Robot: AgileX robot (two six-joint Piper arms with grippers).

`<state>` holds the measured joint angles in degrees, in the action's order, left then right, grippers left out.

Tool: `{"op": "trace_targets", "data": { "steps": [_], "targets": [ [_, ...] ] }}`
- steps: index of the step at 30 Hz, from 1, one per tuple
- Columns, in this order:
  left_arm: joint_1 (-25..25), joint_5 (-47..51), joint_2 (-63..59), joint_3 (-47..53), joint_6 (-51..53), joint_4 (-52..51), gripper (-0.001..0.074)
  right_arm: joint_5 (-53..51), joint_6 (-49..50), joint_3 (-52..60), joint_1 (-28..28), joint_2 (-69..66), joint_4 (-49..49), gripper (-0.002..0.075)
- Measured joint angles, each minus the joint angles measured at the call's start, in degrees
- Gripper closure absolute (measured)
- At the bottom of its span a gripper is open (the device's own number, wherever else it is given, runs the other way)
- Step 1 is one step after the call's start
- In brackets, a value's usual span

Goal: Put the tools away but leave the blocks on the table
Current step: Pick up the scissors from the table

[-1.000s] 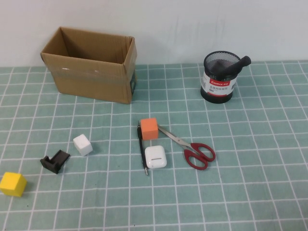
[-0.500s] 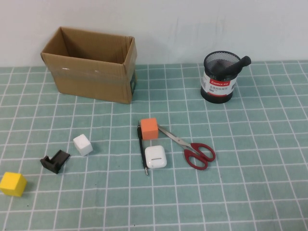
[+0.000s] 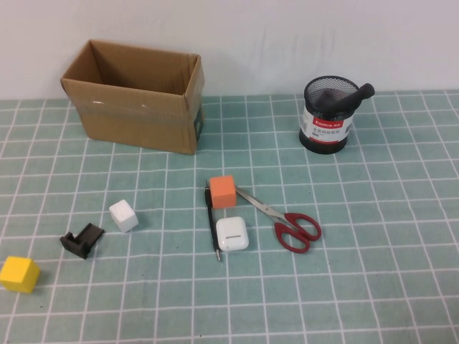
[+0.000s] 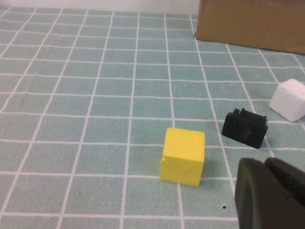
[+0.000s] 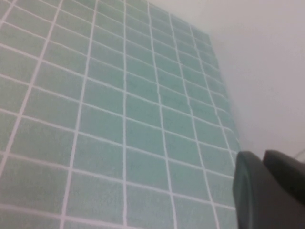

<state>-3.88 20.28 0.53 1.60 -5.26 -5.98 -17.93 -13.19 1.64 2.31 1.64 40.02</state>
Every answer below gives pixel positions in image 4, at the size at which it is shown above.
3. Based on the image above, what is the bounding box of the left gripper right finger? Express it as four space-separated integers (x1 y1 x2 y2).
264 156 305 208

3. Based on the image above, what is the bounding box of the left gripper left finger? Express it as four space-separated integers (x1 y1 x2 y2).
234 157 305 229

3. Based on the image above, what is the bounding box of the white foam cube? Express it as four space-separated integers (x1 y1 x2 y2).
269 78 305 122

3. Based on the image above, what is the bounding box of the yellow foam cube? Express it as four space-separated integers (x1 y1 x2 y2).
159 127 206 187

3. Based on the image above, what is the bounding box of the brown cardboard box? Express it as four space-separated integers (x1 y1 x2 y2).
194 0 305 55

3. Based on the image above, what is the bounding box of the green checked tablecloth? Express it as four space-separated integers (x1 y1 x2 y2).
0 6 305 229

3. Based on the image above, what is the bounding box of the black plastic bracket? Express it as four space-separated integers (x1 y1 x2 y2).
221 108 269 150

